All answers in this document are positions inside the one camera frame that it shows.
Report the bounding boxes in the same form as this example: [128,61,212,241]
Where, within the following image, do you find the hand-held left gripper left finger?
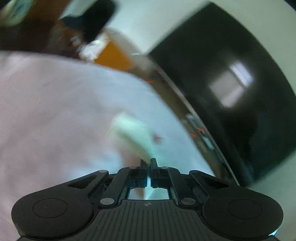
[61,159,148,208]

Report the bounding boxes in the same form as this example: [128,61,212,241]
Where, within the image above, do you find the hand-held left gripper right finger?
[150,158,235,207]

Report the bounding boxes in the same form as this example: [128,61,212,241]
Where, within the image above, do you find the small white cloth garment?
[111,112,160,168]

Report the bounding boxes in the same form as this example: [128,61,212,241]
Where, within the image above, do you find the silver set-top box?
[186,113,215,151]

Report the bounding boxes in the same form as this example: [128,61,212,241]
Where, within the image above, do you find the white floral bedsheet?
[0,51,216,241]

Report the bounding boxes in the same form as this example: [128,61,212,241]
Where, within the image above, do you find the black flat television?
[148,2,296,184]

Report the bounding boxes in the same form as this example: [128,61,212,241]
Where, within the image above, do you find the white crumpled bag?
[78,39,110,61]

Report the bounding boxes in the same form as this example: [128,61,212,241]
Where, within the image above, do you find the black chair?
[62,0,116,45]

